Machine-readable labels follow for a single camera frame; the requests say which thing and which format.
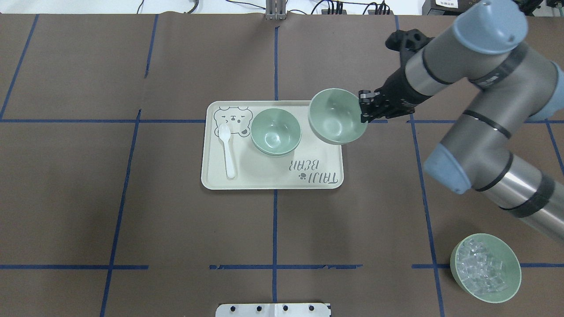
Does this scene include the green bowl on tray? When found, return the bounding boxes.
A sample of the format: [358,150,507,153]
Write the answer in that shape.
[251,132,302,156]

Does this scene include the green bowl with ice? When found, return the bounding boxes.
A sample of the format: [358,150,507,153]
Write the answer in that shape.
[449,233,522,303]

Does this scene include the cream bear tray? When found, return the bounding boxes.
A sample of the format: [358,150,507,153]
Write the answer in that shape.
[201,100,344,189]

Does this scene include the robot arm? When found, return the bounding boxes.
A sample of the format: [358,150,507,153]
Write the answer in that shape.
[358,0,564,241]

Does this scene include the aluminium frame post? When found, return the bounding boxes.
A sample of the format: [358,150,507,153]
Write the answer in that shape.
[265,0,287,21]

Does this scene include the black box device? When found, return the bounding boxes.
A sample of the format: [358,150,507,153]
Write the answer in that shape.
[421,0,545,16]

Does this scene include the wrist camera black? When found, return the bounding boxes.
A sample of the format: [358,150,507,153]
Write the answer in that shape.
[385,29,434,67]

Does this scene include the white plastic spoon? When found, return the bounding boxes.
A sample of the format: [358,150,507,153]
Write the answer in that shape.
[218,124,236,179]

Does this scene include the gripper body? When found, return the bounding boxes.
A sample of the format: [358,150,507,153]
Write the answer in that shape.
[375,67,430,118]

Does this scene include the white pedestal base plate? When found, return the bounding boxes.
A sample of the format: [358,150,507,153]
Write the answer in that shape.
[215,302,332,317]

